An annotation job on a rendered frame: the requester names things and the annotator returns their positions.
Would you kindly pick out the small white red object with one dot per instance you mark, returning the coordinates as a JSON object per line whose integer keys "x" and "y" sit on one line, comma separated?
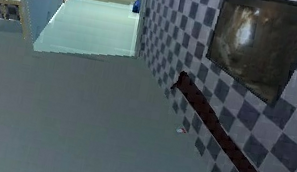
{"x": 181, "y": 130}

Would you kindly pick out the dark framed wall picture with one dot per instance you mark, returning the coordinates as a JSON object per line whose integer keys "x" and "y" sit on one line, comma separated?
{"x": 262, "y": 43}

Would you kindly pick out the dark red wall rail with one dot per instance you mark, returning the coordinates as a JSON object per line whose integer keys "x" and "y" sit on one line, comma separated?
{"x": 217, "y": 126}

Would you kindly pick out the blue round object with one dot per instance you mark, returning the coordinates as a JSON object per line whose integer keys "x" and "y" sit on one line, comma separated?
{"x": 136, "y": 6}

